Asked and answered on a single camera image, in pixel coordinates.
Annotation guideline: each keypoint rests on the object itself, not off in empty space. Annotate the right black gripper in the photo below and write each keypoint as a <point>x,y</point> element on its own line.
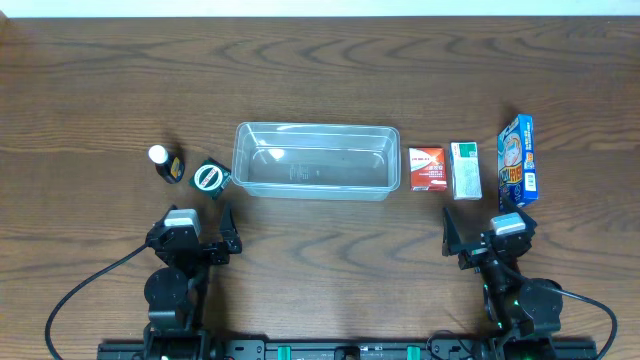
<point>478,251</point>

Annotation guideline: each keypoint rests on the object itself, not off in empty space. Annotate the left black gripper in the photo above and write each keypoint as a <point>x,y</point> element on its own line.
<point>208,250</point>

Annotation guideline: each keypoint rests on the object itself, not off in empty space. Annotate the white green medicine box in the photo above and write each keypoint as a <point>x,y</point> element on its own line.
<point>465,172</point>

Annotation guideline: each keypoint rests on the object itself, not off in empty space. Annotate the blue cooling patch box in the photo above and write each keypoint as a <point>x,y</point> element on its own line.
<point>516,163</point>

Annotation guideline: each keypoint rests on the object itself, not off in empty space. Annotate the red medicine box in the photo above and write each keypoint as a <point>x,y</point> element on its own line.
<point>427,169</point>

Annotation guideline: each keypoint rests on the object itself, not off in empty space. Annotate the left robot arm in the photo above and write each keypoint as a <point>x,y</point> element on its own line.
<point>176,293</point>

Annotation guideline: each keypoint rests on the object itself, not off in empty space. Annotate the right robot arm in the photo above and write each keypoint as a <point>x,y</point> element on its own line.
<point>525,310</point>

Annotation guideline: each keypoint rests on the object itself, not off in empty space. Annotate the clear plastic container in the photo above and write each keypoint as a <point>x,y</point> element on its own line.
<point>317,161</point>

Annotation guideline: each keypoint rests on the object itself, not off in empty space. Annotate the green Zam-Buk ointment box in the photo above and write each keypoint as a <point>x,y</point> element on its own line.
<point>211,178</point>

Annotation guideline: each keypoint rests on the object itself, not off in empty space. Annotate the dark syrup bottle white cap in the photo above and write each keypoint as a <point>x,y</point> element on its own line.
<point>169,167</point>

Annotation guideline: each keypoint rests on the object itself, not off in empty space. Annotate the black mounting rail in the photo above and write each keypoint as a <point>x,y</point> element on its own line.
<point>433,348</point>

